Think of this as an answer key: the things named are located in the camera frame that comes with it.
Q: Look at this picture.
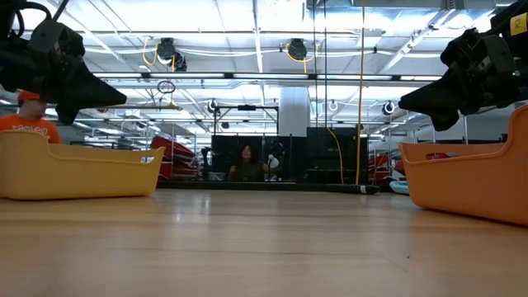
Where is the black gantry frame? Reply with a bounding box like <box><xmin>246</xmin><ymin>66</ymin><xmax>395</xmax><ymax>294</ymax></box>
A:
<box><xmin>212</xmin><ymin>104</ymin><xmax>281</xmax><ymax>137</ymax></box>

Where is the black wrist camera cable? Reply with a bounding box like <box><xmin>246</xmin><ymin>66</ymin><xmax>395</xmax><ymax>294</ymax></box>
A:
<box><xmin>13</xmin><ymin>0</ymin><xmax>54</xmax><ymax>39</ymax></box>

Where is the black aluminium frame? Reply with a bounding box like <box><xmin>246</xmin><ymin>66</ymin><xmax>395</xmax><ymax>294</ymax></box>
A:
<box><xmin>156</xmin><ymin>180</ymin><xmax>372</xmax><ymax>193</ymax></box>

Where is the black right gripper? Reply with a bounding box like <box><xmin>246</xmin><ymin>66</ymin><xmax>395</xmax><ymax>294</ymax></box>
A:
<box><xmin>398</xmin><ymin>28</ymin><xmax>528</xmax><ymax>133</ymax></box>

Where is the hanging black cable loop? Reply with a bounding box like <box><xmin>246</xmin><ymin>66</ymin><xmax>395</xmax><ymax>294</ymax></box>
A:
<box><xmin>156</xmin><ymin>79</ymin><xmax>177</xmax><ymax>95</ymax></box>

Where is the red cart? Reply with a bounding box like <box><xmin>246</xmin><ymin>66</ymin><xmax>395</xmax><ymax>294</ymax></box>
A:
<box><xmin>368</xmin><ymin>153</ymin><xmax>408</xmax><ymax>187</ymax></box>
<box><xmin>148</xmin><ymin>134</ymin><xmax>197</xmax><ymax>181</ymax></box>

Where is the person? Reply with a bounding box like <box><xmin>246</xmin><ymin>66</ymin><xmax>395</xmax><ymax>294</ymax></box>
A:
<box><xmin>0</xmin><ymin>89</ymin><xmax>64</xmax><ymax>144</ymax></box>
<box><xmin>227</xmin><ymin>143</ymin><xmax>270</xmax><ymax>183</ymax></box>

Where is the long ceiling light strip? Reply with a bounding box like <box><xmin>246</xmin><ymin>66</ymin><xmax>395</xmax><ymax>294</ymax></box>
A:
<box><xmin>92</xmin><ymin>71</ymin><xmax>443</xmax><ymax>83</ymax></box>

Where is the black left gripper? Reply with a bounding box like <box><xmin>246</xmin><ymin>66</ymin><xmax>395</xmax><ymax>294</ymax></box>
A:
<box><xmin>0</xmin><ymin>20</ymin><xmax>128</xmax><ymax>126</ymax></box>

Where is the yellow plastic bin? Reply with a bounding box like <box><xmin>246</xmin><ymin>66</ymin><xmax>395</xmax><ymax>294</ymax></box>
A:
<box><xmin>0</xmin><ymin>130</ymin><xmax>167</xmax><ymax>202</ymax></box>

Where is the black partition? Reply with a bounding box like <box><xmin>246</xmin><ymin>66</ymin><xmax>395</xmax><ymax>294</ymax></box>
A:
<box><xmin>210</xmin><ymin>126</ymin><xmax>370</xmax><ymax>185</ymax></box>

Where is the black remote control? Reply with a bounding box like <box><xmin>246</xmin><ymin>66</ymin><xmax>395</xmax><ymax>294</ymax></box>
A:
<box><xmin>328</xmin><ymin>183</ymin><xmax>381</xmax><ymax>196</ymax></box>

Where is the orange plastic bin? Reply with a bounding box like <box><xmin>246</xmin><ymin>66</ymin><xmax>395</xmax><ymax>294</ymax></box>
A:
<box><xmin>397</xmin><ymin>103</ymin><xmax>528</xmax><ymax>228</ymax></box>

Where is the yellow cable tag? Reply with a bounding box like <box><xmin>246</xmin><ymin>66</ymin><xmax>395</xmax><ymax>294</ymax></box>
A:
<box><xmin>509</xmin><ymin>13</ymin><xmax>528</xmax><ymax>36</ymax></box>

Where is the curved yellow cable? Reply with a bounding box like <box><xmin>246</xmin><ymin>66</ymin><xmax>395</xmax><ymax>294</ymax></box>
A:
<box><xmin>326</xmin><ymin>126</ymin><xmax>345</xmax><ymax>185</ymax></box>

